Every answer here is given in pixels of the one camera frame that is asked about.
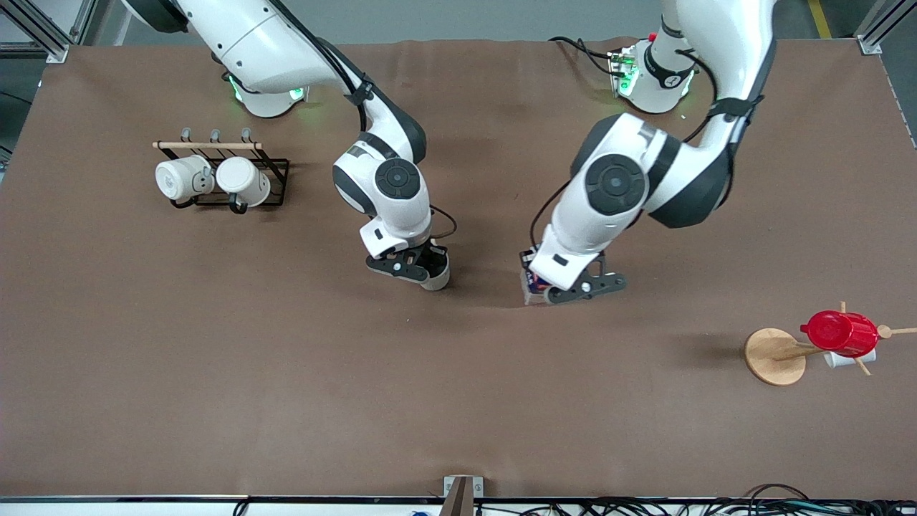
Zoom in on small milk carton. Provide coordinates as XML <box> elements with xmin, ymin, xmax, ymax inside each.
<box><xmin>519</xmin><ymin>247</ymin><xmax>554</xmax><ymax>307</ymax></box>

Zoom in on red plastic cup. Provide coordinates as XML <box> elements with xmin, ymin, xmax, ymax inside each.
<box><xmin>800</xmin><ymin>310</ymin><xmax>880</xmax><ymax>358</ymax></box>

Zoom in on small white cup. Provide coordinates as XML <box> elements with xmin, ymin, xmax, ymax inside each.
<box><xmin>822</xmin><ymin>348</ymin><xmax>878</xmax><ymax>370</ymax></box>

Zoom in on wooden mug tree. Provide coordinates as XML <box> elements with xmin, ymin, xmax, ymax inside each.
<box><xmin>744</xmin><ymin>301</ymin><xmax>917</xmax><ymax>388</ymax></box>

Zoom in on green-lit connector board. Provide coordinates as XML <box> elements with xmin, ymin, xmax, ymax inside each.
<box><xmin>608</xmin><ymin>47</ymin><xmax>640</xmax><ymax>98</ymax></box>

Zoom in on wooden rack rod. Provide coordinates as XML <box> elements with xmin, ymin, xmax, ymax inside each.
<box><xmin>153</xmin><ymin>141</ymin><xmax>263</xmax><ymax>151</ymax></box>

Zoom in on white mug with face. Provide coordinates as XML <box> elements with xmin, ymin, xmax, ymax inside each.
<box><xmin>155</xmin><ymin>156</ymin><xmax>216</xmax><ymax>203</ymax></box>

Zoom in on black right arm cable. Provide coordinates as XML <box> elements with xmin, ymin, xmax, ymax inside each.
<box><xmin>269</xmin><ymin>0</ymin><xmax>458</xmax><ymax>242</ymax></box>

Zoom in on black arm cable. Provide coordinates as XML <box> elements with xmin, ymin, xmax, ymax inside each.
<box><xmin>530</xmin><ymin>47</ymin><xmax>778</xmax><ymax>248</ymax></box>
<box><xmin>269</xmin><ymin>0</ymin><xmax>458</xmax><ymax>242</ymax></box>

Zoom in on white mug black handle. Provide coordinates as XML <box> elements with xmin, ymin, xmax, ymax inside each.
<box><xmin>216</xmin><ymin>156</ymin><xmax>272</xmax><ymax>215</ymax></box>

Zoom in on black wire mug rack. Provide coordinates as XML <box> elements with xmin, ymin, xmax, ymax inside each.
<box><xmin>159</xmin><ymin>147</ymin><xmax>290</xmax><ymax>211</ymax></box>

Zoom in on black base cable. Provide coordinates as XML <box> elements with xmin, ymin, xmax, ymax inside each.
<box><xmin>548</xmin><ymin>36</ymin><xmax>618</xmax><ymax>78</ymax></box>

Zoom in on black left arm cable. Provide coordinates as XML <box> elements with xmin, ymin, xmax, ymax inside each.
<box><xmin>530</xmin><ymin>47</ymin><xmax>778</xmax><ymax>248</ymax></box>

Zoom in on metal table edge bracket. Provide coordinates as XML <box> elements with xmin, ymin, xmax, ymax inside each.
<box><xmin>443</xmin><ymin>475</ymin><xmax>484</xmax><ymax>516</ymax></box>

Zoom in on black cable bundle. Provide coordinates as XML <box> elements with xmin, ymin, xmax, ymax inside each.
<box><xmin>476</xmin><ymin>484</ymin><xmax>917</xmax><ymax>516</ymax></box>

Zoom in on aluminium frame post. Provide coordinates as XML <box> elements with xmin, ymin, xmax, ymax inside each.
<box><xmin>856</xmin><ymin>0</ymin><xmax>917</xmax><ymax>55</ymax></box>
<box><xmin>0</xmin><ymin>0</ymin><xmax>97</xmax><ymax>64</ymax></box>

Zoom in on white table edge rail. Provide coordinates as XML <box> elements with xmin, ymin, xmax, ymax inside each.
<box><xmin>0</xmin><ymin>494</ymin><xmax>917</xmax><ymax>516</ymax></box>

